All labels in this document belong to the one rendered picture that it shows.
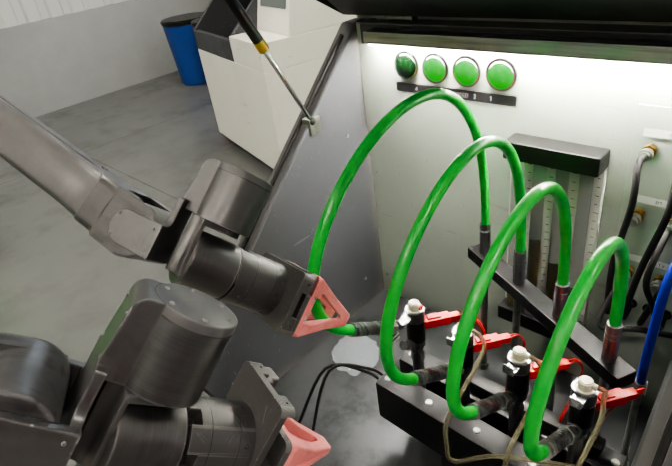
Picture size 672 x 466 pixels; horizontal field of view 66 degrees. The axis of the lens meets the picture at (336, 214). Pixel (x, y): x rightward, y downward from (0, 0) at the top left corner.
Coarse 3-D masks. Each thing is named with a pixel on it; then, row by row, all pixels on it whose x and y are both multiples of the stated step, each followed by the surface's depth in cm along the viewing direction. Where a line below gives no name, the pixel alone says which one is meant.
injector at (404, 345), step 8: (408, 312) 75; (416, 320) 75; (424, 320) 76; (408, 328) 76; (416, 328) 75; (424, 328) 76; (408, 336) 77; (416, 336) 76; (424, 336) 77; (400, 344) 76; (408, 344) 76; (416, 344) 77; (424, 344) 78; (416, 352) 78; (416, 360) 79; (416, 368) 80; (424, 368) 81
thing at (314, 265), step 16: (416, 96) 61; (432, 96) 63; (448, 96) 66; (400, 112) 60; (464, 112) 70; (384, 128) 58; (368, 144) 57; (352, 160) 56; (480, 160) 78; (352, 176) 56; (480, 176) 80; (336, 192) 56; (480, 192) 82; (336, 208) 56; (320, 224) 56; (480, 224) 85; (320, 240) 56; (320, 256) 56; (320, 304) 58
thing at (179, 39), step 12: (168, 24) 607; (180, 24) 603; (168, 36) 620; (180, 36) 612; (192, 36) 614; (180, 48) 621; (192, 48) 621; (180, 60) 631; (192, 60) 628; (180, 72) 645; (192, 72) 636; (192, 84) 645
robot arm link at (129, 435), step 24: (96, 408) 32; (120, 408) 31; (144, 408) 33; (168, 408) 34; (96, 432) 32; (120, 432) 31; (144, 432) 32; (168, 432) 33; (72, 456) 32; (96, 456) 31; (120, 456) 31; (144, 456) 32; (168, 456) 33
